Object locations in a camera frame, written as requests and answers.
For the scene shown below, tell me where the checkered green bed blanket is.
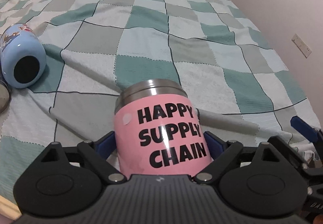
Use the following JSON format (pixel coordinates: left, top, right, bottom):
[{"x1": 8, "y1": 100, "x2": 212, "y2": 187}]
[{"x1": 1, "y1": 0, "x2": 320, "y2": 201}]

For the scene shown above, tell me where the pink steel cup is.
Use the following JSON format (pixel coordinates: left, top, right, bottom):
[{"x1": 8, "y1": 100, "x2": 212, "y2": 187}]
[{"x1": 114, "y1": 79, "x2": 212, "y2": 178}]

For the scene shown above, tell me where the white wall socket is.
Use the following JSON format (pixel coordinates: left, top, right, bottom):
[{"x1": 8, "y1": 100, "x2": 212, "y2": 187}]
[{"x1": 291, "y1": 34, "x2": 312, "y2": 58}]

